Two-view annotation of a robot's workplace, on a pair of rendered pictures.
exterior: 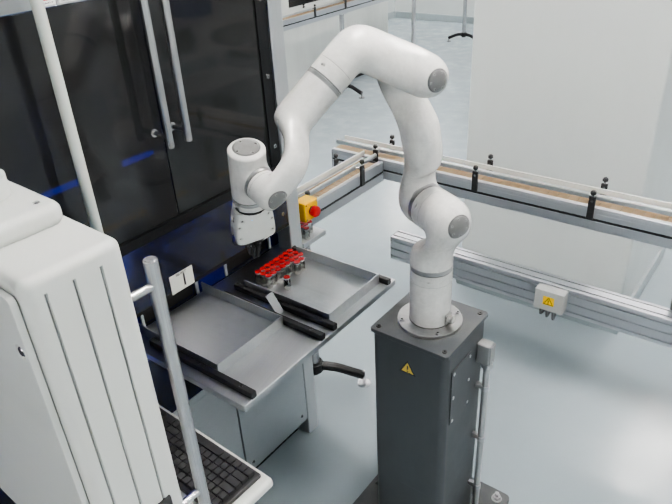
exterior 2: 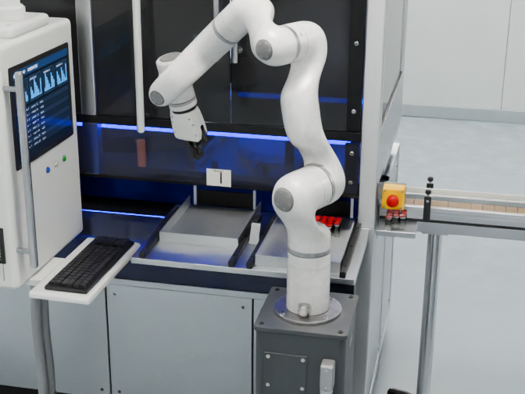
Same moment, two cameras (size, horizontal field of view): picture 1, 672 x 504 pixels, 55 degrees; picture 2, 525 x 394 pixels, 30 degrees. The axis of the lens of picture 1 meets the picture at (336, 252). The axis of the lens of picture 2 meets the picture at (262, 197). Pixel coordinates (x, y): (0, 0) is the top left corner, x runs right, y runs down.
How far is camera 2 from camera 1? 244 cm
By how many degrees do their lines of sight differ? 58
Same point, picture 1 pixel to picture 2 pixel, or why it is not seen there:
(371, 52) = (243, 13)
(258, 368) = (176, 252)
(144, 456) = not seen: outside the picture
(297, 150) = (175, 67)
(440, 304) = (293, 286)
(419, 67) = (255, 34)
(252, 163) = (160, 67)
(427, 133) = (285, 102)
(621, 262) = not seen: outside the picture
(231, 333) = (212, 233)
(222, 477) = (73, 277)
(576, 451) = not seen: outside the picture
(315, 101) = (205, 38)
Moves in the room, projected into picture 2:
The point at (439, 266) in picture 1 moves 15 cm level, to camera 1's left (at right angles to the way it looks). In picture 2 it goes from (292, 243) to (267, 223)
